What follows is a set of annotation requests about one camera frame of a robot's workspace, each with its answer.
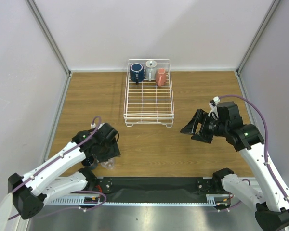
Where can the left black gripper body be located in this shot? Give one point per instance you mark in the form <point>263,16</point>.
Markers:
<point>107,146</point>

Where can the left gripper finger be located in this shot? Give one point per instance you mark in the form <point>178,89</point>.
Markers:
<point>102,157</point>
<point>113,151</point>

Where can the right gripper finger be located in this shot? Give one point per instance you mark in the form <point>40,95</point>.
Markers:
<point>202,138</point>
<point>198,118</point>

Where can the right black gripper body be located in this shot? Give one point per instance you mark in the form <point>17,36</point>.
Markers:
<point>205,124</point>

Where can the pink ceramic mug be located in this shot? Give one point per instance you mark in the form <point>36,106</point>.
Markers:
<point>161,77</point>

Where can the light grey flared mug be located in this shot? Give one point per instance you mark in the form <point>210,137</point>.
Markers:
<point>150,70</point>

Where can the large dark blue mug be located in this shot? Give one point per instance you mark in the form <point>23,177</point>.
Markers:
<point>137,73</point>

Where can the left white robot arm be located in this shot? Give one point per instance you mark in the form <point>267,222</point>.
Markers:
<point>66,172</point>

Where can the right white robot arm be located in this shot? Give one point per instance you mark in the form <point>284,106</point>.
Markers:
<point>271,204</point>

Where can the small dark blue mug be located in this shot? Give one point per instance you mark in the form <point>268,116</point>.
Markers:
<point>90,162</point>

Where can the clear plastic cup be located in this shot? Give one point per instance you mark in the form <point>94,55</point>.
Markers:
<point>109,164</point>

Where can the white wire dish rack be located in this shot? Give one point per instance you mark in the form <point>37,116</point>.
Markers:
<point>147,103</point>

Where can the slotted grey cable duct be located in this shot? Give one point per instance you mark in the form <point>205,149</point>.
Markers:
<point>87,202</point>

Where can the right aluminium frame post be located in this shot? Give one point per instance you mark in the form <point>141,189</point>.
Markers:
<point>264,23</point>

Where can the aluminium frame post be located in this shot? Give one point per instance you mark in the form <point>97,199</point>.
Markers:
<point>48,35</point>
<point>264,23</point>

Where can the left aluminium frame post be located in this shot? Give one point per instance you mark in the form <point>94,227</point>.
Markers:
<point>48,35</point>

